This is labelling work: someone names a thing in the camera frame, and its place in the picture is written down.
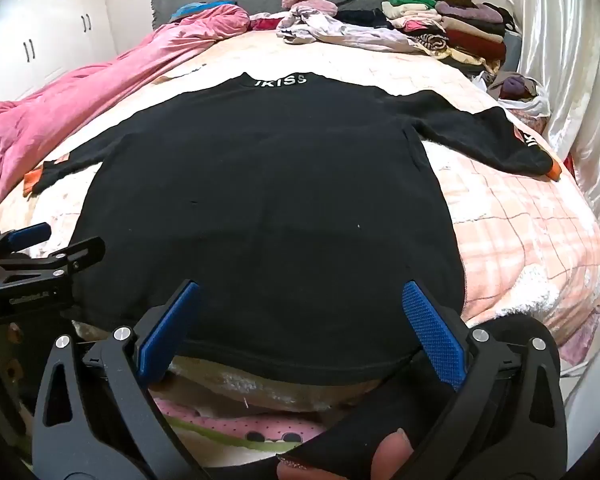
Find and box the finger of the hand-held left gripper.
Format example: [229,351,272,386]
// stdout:
[0,222,53,261]
[0,236,106,281]

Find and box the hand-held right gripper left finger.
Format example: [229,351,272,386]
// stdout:
[31,280,211,480]

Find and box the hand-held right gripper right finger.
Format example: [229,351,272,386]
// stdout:
[401,280,568,480]

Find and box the black sweater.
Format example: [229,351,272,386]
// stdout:
[24,71,563,386]

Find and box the white bag of clothes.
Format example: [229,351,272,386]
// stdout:
[472,72,551,116]

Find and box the pile of folded clothes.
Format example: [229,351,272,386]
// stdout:
[380,0,518,76]

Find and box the person's right hand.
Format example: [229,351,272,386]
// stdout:
[277,429,415,480]

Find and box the person's black sleeve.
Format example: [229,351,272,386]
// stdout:
[277,316,556,478]

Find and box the pink dotted cloth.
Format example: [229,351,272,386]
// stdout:
[152,395,331,453]

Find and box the peach plaid fleece blanket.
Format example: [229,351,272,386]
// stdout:
[0,35,600,411]

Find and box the pink quilt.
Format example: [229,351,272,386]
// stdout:
[0,5,251,226]

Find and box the white wardrobe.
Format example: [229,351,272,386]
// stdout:
[0,0,116,111]

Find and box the pink floral box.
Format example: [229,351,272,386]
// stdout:
[515,110,550,136]

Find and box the teal cloth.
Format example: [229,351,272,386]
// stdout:
[172,0,231,18]

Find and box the grey blue cushion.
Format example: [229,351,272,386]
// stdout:
[507,32,525,77]

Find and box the red cloth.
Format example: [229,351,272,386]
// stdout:
[250,14,286,31]

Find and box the white satin curtain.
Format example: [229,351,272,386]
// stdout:
[500,0,600,221]

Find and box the lilac garment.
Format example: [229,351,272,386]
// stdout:
[276,4,421,53]

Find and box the dark navy garment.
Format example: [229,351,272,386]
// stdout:
[337,8,391,28]

